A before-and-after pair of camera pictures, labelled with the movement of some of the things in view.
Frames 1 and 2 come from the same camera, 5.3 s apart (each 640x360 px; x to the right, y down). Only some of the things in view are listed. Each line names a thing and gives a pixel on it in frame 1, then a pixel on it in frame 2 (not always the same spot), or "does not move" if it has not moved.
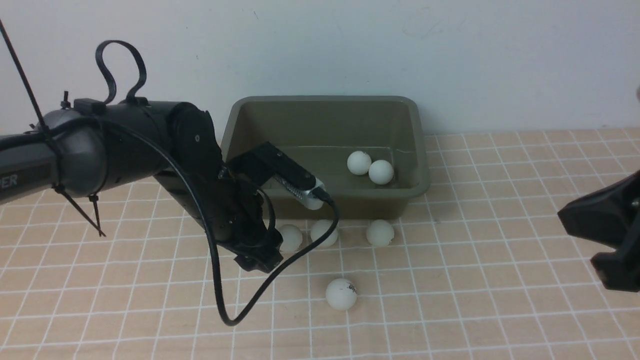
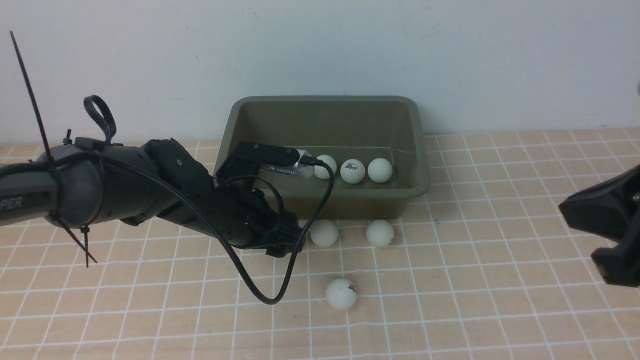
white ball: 381,172 does not move
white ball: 380,233 does not move
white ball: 320,227 does not move
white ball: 359,162 → 321,171
